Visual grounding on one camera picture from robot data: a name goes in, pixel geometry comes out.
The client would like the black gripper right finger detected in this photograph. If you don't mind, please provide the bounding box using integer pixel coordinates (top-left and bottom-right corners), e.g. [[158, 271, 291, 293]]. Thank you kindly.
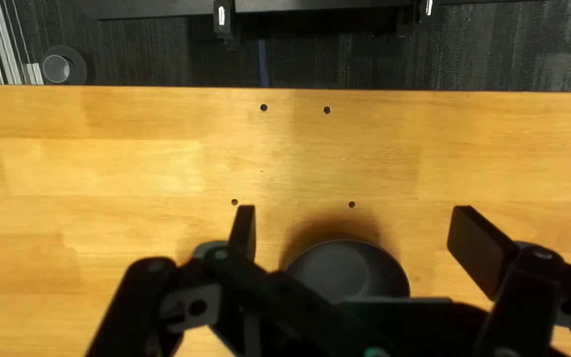
[[446, 207, 571, 357]]

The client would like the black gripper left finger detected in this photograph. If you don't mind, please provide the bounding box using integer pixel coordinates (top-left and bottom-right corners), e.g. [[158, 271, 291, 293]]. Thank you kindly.
[[85, 205, 392, 357]]

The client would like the black bowl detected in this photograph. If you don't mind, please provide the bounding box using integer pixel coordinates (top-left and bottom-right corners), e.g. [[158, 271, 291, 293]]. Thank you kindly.
[[285, 241, 410, 304]]

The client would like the grey round floor fixture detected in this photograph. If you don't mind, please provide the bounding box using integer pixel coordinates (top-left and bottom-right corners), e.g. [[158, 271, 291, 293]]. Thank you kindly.
[[39, 47, 89, 86]]

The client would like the black furniture base with casters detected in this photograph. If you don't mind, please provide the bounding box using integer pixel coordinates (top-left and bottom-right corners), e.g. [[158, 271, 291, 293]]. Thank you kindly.
[[81, 0, 571, 41]]

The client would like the aluminium frame rail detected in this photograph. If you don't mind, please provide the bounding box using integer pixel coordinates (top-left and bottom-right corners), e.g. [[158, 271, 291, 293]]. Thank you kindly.
[[0, 0, 43, 86]]

